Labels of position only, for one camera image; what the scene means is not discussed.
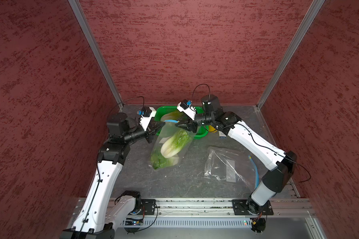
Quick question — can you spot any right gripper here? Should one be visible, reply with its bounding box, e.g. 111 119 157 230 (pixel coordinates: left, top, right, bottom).
176 112 215 132

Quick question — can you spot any clear zipper bag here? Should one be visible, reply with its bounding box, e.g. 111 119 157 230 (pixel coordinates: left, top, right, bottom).
150 119 195 170
204 146 259 191

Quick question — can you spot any chinese cabbage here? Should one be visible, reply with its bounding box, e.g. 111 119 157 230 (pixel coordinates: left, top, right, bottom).
161 129 192 158
160 110 183 121
150 152 180 170

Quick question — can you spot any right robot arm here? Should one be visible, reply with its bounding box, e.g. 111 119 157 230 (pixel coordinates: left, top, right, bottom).
176 95 297 215

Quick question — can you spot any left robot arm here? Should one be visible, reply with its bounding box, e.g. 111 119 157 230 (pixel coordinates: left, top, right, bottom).
60 107 165 239

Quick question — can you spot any chinese cabbage back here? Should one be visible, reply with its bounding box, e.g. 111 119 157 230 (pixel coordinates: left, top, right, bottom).
160 110 183 121

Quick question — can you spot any green plastic basket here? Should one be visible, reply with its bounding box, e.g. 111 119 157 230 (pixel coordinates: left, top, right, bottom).
155 106 208 139

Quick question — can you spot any yellow pencil cup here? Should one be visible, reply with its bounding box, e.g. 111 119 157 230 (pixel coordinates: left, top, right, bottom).
208 125 218 133

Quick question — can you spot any white blue small box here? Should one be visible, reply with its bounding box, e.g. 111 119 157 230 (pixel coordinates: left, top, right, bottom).
218 131 227 138

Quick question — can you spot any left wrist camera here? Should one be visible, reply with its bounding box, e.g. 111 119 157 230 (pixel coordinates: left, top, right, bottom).
138 107 157 131

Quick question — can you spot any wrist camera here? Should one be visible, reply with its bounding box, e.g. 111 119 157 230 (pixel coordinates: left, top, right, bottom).
138 107 157 131
177 99 196 120

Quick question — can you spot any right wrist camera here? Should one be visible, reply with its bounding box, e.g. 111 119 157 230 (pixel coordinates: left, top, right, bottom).
177 99 196 120

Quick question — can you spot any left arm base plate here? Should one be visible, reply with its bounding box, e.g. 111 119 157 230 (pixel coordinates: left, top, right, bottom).
129 199 157 216

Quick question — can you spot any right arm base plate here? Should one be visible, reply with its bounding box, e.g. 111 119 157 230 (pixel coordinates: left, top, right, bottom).
231 199 274 217

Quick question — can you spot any aluminium front rail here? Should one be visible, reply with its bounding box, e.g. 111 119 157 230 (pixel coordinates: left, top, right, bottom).
104 197 315 218

